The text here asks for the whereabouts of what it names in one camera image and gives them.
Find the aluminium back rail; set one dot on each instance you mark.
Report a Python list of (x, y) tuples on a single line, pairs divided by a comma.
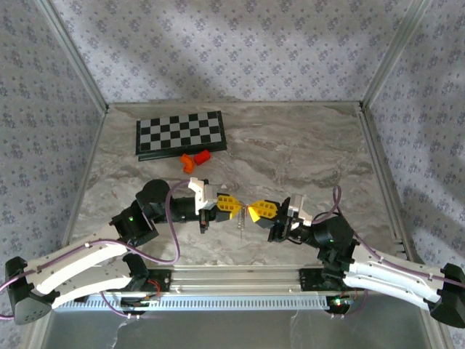
[(236, 104)]

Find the black grey chessboard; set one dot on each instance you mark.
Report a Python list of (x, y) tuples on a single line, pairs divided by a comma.
[(181, 132)]

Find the aluminium frame post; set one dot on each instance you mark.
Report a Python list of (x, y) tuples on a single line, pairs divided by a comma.
[(394, 54), (75, 54)]

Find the small black square part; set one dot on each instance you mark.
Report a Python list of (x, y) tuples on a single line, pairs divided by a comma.
[(82, 299)]

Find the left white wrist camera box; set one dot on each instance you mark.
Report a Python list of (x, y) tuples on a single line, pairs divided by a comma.
[(205, 198)]

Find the aluminium side rail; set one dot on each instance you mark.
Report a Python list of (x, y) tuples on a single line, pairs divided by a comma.
[(384, 181), (84, 181)]

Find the orange curved block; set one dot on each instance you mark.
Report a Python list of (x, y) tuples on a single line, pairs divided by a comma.
[(185, 160)]

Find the small circuit board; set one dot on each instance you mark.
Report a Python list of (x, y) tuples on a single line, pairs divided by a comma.
[(339, 302), (140, 302)]

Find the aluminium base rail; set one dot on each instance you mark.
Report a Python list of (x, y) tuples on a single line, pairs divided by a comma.
[(236, 278)]

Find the red block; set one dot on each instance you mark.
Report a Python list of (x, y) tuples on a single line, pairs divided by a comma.
[(202, 157)]

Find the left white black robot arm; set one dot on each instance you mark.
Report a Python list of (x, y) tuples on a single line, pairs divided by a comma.
[(80, 265)]

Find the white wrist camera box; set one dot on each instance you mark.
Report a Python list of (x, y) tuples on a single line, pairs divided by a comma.
[(205, 198), (296, 209)]

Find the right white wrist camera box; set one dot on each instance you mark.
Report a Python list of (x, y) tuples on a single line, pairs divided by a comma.
[(296, 209)]

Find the key with red tag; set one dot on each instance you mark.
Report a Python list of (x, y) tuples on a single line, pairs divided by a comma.
[(247, 209)]

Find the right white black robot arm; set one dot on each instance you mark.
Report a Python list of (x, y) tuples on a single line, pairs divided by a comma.
[(392, 280)]

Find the grey metal sheet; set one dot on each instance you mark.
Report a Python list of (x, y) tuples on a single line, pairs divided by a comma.
[(236, 331)]

